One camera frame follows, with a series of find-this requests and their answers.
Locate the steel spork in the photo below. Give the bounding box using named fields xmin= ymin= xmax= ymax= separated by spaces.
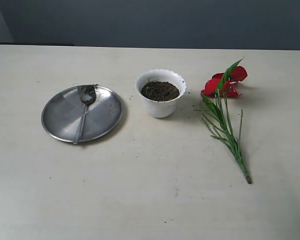
xmin=73 ymin=85 xmax=96 ymax=145

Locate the dark potting soil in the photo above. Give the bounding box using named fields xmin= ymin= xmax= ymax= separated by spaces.
xmin=141 ymin=81 xmax=180 ymax=102

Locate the artificial red flower stem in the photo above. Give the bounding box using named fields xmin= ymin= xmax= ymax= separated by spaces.
xmin=198 ymin=59 xmax=253 ymax=185

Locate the round steel plate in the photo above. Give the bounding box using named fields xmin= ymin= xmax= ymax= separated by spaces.
xmin=41 ymin=84 xmax=124 ymax=143

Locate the white ceramic flower pot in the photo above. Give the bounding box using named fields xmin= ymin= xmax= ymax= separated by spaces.
xmin=135 ymin=69 xmax=187 ymax=119

